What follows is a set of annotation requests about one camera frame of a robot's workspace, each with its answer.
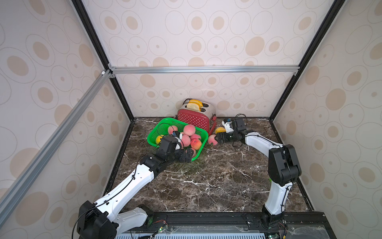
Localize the pink peach cluster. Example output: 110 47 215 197
208 134 218 146
190 134 201 139
183 124 196 136

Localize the red orange peach with leaf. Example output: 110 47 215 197
190 138 202 150

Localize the yellow peach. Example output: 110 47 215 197
215 127 226 134
155 134 164 145

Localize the pink peach front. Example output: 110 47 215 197
168 125 178 135

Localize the green plastic basket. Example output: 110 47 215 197
147 118 209 161

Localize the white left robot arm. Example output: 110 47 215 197
73 131 194 239

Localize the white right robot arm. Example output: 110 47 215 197
211 117 302 227

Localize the yellow peach by toaster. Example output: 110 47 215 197
215 127 226 134

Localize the red polka dot toaster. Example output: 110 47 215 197
177 99 217 135

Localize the toast slice back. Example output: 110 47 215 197
189 99 203 108

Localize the toast slice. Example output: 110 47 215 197
189 99 203 108
186 103 201 112

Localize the toast slice front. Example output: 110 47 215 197
186 103 201 112

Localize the aluminium rail back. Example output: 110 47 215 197
111 65 299 74

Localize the aluminium rail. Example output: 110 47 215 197
1 69 111 227
111 65 299 74

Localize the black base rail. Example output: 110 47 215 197
126 212 336 239

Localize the aluminium rail left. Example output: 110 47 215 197
1 69 111 227

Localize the black corner frame post right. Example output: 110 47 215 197
269 0 347 120

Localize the black corner frame post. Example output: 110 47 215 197
269 0 347 120
71 0 135 121

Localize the black corner frame post left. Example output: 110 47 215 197
71 0 135 121

